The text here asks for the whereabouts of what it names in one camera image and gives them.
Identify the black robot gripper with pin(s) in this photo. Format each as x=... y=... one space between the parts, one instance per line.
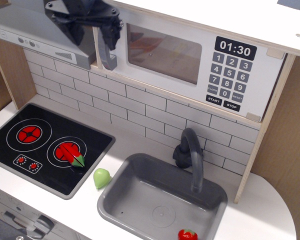
x=97 y=13

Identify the grey oven door handle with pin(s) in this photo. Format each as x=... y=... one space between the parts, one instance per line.
x=34 y=229

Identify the white toy microwave door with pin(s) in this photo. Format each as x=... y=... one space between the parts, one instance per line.
x=202 y=50

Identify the grey toy range hood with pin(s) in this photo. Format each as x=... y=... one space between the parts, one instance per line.
x=25 y=23

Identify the grey microwave door handle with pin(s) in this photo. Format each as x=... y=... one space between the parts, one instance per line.
x=108 y=60

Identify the grey plastic toy sink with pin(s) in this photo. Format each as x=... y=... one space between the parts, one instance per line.
x=153 y=200

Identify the black toy induction stove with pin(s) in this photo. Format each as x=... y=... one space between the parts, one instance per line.
x=29 y=148

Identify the red toy strawberry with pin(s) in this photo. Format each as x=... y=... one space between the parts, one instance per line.
x=187 y=234

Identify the wooden toy microwave cabinet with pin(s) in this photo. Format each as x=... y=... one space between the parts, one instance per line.
x=278 y=24

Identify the dark grey toy faucet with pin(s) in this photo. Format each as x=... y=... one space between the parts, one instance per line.
x=189 y=154

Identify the light green toy pear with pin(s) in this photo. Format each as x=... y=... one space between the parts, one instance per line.
x=101 y=178

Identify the red green toy chili pepper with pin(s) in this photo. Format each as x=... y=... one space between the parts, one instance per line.
x=72 y=155

